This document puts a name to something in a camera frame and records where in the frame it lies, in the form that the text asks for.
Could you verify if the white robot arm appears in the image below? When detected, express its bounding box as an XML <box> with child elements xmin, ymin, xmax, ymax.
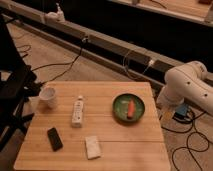
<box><xmin>157</xmin><ymin>61</ymin><xmax>213</xmax><ymax>115</ymax></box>

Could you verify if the green plate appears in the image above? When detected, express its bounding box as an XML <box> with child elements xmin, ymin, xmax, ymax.
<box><xmin>112</xmin><ymin>93</ymin><xmax>145</xmax><ymax>123</ymax></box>

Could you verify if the orange carrot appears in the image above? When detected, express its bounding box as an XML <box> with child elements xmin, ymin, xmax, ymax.
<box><xmin>127</xmin><ymin>100</ymin><xmax>135</xmax><ymax>119</ymax></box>

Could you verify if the white remote controller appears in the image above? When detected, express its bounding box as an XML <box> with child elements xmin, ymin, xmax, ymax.
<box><xmin>71</xmin><ymin>96</ymin><xmax>84</xmax><ymax>128</ymax></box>

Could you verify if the white paper cup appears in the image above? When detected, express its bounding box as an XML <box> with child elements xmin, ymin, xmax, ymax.
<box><xmin>39</xmin><ymin>87</ymin><xmax>57</xmax><ymax>108</ymax></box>

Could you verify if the black smartphone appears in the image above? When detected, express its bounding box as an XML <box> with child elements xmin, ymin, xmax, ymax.
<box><xmin>47</xmin><ymin>128</ymin><xmax>63</xmax><ymax>151</ymax></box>

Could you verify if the blue power box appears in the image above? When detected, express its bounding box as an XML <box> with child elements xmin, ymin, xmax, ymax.
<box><xmin>174</xmin><ymin>103</ymin><xmax>188</xmax><ymax>119</ymax></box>

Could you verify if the black chair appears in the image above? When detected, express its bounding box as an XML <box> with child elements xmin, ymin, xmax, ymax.
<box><xmin>0</xmin><ymin>13</ymin><xmax>41</xmax><ymax>152</ymax></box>

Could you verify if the grey metal rail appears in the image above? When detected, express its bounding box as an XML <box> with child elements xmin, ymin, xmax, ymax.
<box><xmin>0</xmin><ymin>0</ymin><xmax>213</xmax><ymax>108</ymax></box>

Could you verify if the black floor cable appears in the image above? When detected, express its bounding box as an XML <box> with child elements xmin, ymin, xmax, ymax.
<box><xmin>31</xmin><ymin>38</ymin><xmax>88</xmax><ymax>85</ymax></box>

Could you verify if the white plug cable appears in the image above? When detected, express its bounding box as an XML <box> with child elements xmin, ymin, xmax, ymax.
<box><xmin>122</xmin><ymin>49</ymin><xmax>156</xmax><ymax>81</ymax></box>

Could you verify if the white object on rail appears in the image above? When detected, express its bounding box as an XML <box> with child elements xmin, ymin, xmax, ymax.
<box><xmin>45</xmin><ymin>4</ymin><xmax>65</xmax><ymax>22</ymax></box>

